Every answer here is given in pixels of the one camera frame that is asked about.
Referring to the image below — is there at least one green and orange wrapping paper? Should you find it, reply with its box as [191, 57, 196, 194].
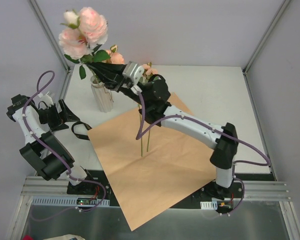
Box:
[87, 105, 216, 230]

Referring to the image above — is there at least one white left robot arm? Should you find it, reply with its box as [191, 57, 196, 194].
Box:
[6, 94, 96, 195]

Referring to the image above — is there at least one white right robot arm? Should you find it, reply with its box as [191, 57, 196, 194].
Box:
[87, 61, 238, 198]

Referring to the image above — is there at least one white ribbed ceramic vase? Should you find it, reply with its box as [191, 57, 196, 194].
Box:
[90, 76, 114, 113]

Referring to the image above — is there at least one pink artificial flower bunch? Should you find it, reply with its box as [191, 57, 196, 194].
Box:
[140, 62, 158, 157]

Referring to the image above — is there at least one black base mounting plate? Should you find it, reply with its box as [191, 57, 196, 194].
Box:
[66, 170, 244, 210]

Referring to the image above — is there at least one beige cloth at bottom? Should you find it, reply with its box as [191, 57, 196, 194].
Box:
[44, 234, 85, 240]

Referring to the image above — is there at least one red object at bottom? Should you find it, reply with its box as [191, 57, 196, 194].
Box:
[21, 234, 35, 240]

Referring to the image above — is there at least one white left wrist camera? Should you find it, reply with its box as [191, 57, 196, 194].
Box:
[38, 91, 54, 108]

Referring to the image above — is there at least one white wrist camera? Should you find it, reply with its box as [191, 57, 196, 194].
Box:
[122, 61, 145, 88]
[38, 91, 54, 108]

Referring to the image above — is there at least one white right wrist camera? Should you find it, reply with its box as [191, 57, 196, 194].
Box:
[122, 61, 145, 88]

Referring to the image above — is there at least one left aluminium corner post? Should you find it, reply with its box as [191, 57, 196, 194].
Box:
[27, 0, 71, 74]

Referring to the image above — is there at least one aluminium corner post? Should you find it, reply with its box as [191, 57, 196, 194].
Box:
[242, 0, 293, 76]
[27, 0, 71, 74]

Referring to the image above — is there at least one left white cable duct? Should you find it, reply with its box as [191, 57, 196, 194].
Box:
[32, 196, 110, 208]

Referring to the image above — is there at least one white cable duct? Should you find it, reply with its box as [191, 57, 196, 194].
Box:
[32, 196, 110, 208]
[200, 198, 235, 210]

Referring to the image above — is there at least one right white cable duct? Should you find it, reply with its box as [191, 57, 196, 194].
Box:
[200, 198, 235, 210]

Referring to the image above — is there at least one right aluminium corner post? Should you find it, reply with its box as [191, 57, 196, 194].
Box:
[242, 0, 293, 76]

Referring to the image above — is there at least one aluminium frame rail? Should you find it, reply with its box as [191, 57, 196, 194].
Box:
[21, 176, 293, 202]

